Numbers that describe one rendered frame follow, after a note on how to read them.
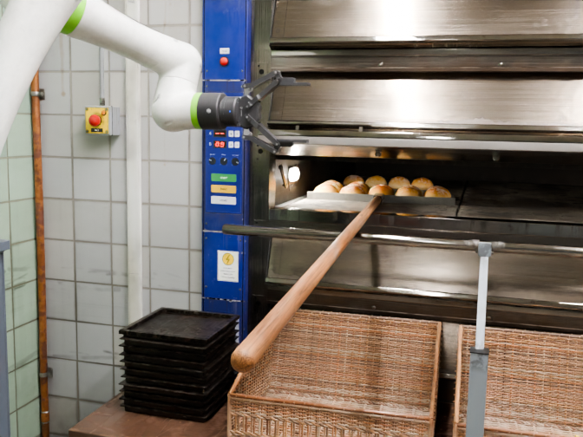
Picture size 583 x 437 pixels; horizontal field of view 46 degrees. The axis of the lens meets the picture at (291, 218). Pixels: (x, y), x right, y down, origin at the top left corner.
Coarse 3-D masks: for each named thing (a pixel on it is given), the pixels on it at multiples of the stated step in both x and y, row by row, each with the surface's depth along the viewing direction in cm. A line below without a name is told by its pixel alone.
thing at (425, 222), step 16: (272, 208) 228; (288, 208) 229; (304, 208) 230; (336, 224) 223; (368, 224) 220; (384, 224) 218; (400, 224) 217; (416, 224) 216; (432, 224) 214; (448, 224) 213; (464, 224) 212; (480, 224) 210; (496, 224) 209; (512, 224) 208; (528, 224) 206; (544, 224) 205; (560, 224) 205; (576, 224) 206
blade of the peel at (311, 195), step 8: (312, 192) 259; (320, 192) 258; (328, 192) 258; (336, 192) 257; (352, 200) 256; (360, 200) 255; (368, 200) 255; (384, 200) 253; (392, 200) 253; (400, 200) 252; (408, 200) 251; (416, 200) 251; (424, 200) 250; (432, 200) 250; (440, 200) 249; (448, 200) 248
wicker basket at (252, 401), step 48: (288, 336) 226; (336, 336) 222; (384, 336) 218; (432, 336) 214; (240, 384) 194; (288, 384) 223; (336, 384) 220; (384, 384) 216; (432, 384) 185; (240, 432) 186; (288, 432) 195; (336, 432) 179; (384, 432) 175; (432, 432) 173
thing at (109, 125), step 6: (90, 108) 234; (96, 108) 233; (102, 108) 232; (108, 108) 232; (114, 108) 234; (90, 114) 234; (96, 114) 233; (108, 114) 232; (114, 114) 235; (102, 120) 233; (108, 120) 233; (114, 120) 235; (90, 126) 234; (96, 126) 234; (102, 126) 233; (108, 126) 233; (114, 126) 235; (90, 132) 235; (96, 132) 234; (102, 132) 233; (108, 132) 233; (114, 132) 235; (120, 132) 239
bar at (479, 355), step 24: (360, 240) 183; (384, 240) 181; (408, 240) 179; (432, 240) 178; (456, 240) 176; (480, 240) 175; (480, 264) 173; (480, 288) 168; (480, 312) 164; (480, 336) 160; (480, 360) 156; (480, 384) 156; (480, 408) 157; (480, 432) 158
